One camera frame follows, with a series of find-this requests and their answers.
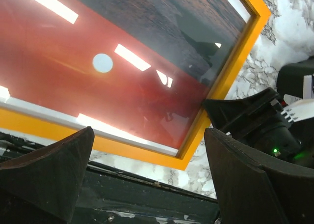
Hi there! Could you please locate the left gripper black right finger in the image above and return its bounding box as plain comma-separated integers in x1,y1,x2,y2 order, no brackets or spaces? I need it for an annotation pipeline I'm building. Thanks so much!
204,128,314,224

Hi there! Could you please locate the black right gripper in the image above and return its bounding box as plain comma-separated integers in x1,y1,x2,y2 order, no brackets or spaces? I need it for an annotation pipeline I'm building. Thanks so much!
202,87,302,162

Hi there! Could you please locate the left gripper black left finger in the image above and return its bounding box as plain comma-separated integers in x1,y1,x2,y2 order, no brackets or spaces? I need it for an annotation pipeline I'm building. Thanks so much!
0,127,95,224

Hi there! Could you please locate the orange wooden picture frame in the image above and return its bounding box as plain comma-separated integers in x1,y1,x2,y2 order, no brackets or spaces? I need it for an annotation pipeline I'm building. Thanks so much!
0,0,272,171

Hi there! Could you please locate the red sunset photo print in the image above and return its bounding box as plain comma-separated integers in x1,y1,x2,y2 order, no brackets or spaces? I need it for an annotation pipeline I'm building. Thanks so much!
0,0,247,157

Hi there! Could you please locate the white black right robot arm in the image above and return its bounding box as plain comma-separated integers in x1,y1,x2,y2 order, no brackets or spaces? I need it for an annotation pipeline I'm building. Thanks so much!
203,57,314,168

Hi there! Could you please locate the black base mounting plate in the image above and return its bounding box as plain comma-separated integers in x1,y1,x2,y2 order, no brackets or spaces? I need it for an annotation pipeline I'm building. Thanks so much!
0,133,219,224

